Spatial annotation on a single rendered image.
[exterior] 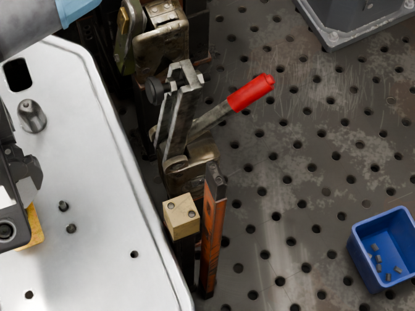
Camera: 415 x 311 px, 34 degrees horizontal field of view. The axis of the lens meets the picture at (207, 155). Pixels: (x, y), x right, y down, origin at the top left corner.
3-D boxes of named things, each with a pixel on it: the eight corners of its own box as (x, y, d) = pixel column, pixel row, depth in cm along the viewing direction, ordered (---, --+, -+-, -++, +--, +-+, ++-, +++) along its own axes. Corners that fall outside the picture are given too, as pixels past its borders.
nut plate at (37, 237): (-6, 190, 83) (-8, 186, 82) (25, 179, 83) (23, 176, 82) (14, 253, 80) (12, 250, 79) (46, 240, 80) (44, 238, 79)
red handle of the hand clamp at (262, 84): (152, 134, 81) (260, 60, 75) (162, 137, 83) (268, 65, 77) (164, 164, 79) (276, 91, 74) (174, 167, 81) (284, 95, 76)
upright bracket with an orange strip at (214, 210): (198, 283, 111) (205, 161, 65) (205, 280, 111) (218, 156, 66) (205, 300, 110) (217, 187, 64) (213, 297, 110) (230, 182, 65)
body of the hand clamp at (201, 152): (162, 224, 115) (152, 132, 83) (200, 209, 116) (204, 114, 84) (175, 255, 113) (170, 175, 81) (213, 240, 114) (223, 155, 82)
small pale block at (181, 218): (169, 278, 111) (161, 201, 78) (189, 270, 112) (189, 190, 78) (177, 298, 110) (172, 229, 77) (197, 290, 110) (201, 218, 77)
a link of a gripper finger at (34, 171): (48, 173, 78) (25, 141, 70) (52, 185, 77) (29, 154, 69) (8, 189, 77) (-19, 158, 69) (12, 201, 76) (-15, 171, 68)
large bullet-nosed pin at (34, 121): (21, 121, 90) (9, 97, 84) (44, 113, 91) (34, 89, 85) (28, 141, 89) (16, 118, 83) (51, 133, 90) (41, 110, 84)
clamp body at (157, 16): (126, 128, 122) (102, 1, 88) (186, 107, 124) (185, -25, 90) (144, 173, 119) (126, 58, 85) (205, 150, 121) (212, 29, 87)
